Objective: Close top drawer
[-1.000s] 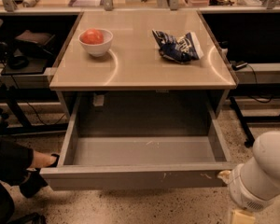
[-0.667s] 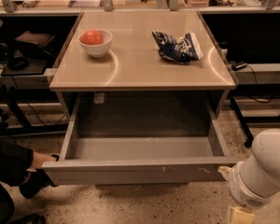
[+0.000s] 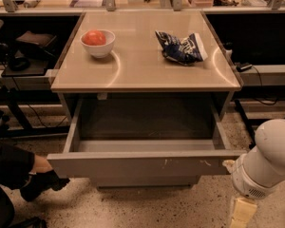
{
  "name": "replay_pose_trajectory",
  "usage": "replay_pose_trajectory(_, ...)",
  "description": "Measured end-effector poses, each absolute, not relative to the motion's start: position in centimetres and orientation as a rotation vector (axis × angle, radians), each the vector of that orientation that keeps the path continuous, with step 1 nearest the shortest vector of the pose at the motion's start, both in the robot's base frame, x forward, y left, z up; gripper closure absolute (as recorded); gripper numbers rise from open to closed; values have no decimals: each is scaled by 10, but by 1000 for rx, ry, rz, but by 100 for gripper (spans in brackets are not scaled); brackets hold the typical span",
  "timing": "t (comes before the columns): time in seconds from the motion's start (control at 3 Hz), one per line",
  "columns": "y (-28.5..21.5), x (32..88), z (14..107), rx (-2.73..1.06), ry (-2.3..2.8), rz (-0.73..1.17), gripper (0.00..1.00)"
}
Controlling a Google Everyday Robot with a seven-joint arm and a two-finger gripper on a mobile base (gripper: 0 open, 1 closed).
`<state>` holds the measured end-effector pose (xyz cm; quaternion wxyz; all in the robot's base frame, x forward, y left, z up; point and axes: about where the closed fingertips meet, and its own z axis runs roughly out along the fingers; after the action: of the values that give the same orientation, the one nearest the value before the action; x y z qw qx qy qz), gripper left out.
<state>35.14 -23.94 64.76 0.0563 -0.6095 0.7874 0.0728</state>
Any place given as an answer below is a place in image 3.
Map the grey metal top drawer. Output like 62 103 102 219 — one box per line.
48 97 243 185

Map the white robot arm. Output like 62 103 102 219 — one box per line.
223 119 285 228

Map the grey cabinet with tan top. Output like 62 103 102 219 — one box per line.
51 10 241 187

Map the black desk leg right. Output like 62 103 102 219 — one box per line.
234 99 256 149

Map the black power adapter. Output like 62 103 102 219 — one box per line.
236 63 253 72

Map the blue crumpled chip bag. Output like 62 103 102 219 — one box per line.
155 31 208 66

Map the white ceramic bowl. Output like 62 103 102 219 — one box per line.
80 29 116 58

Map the red apple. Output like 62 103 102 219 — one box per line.
82 30 106 46

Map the person in black clothes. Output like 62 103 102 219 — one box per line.
0 141 69 228

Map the dark box on shelf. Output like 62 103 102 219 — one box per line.
15 30 57 59

